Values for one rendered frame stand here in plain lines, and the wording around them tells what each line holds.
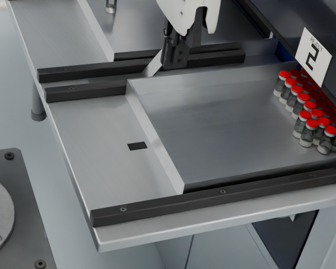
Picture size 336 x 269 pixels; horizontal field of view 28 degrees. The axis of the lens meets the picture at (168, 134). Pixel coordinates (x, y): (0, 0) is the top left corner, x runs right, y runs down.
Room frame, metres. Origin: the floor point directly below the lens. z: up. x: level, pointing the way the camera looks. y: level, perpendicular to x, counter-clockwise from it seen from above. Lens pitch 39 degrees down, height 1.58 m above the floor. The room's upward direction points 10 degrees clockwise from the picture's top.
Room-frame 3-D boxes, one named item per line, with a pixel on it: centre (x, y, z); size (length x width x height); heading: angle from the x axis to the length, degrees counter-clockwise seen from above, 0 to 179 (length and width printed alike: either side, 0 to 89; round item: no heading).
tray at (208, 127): (0.89, -0.13, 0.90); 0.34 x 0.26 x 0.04; 118
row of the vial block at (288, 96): (0.95, -0.22, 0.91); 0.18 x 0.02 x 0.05; 28
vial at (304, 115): (0.91, -0.22, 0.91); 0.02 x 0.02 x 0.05
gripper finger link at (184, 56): (0.73, 0.00, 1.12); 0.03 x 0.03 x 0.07; 27
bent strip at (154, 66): (0.97, 0.09, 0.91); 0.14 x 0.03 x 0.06; 118
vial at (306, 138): (0.89, -0.23, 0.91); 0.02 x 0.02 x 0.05
